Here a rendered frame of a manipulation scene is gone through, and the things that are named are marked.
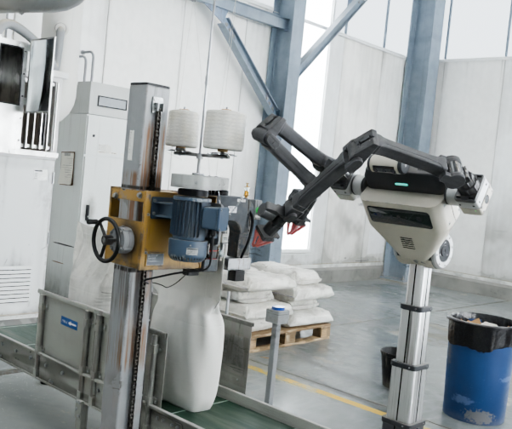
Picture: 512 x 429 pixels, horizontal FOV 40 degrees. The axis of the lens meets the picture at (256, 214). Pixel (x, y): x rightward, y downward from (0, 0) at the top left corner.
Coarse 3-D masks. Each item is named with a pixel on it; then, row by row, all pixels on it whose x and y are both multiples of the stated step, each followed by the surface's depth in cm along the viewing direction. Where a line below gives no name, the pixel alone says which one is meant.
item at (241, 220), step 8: (224, 200) 303; (232, 200) 307; (248, 200) 314; (240, 208) 311; (248, 208) 315; (232, 216) 308; (240, 216) 311; (248, 216) 315; (232, 224) 313; (240, 224) 312; (248, 224) 316; (232, 232) 316; (240, 232) 313; (248, 232) 316; (232, 240) 315; (240, 240) 313; (216, 248) 303; (232, 248) 315; (240, 248) 314; (248, 248) 318; (232, 256) 315; (240, 256) 315; (248, 256) 319
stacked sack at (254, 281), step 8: (224, 272) 591; (248, 272) 596; (256, 272) 599; (264, 272) 613; (224, 280) 585; (248, 280) 569; (256, 280) 573; (264, 280) 580; (272, 280) 586; (280, 280) 593; (288, 280) 601; (232, 288) 578; (240, 288) 571; (248, 288) 565; (256, 288) 572; (264, 288) 578; (272, 288) 586; (280, 288) 594; (288, 288) 602
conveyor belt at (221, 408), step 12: (24, 324) 436; (36, 324) 439; (12, 336) 405; (24, 336) 408; (36, 336) 410; (216, 396) 334; (168, 408) 310; (180, 408) 312; (216, 408) 317; (228, 408) 318; (240, 408) 320; (192, 420) 298; (204, 420) 299; (216, 420) 300; (228, 420) 302; (240, 420) 303; (252, 420) 305; (264, 420) 306; (276, 420) 308
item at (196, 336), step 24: (168, 288) 330; (192, 288) 319; (216, 288) 308; (168, 312) 319; (192, 312) 309; (216, 312) 310; (168, 336) 316; (192, 336) 307; (216, 336) 308; (168, 360) 315; (192, 360) 306; (216, 360) 309; (168, 384) 316; (192, 384) 306; (216, 384) 311; (192, 408) 307
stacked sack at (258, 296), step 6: (222, 288) 592; (222, 294) 591; (234, 294) 579; (240, 294) 578; (246, 294) 582; (252, 294) 586; (258, 294) 590; (264, 294) 594; (270, 294) 599; (234, 300) 585; (240, 300) 576; (246, 300) 580; (252, 300) 585; (258, 300) 589; (264, 300) 594
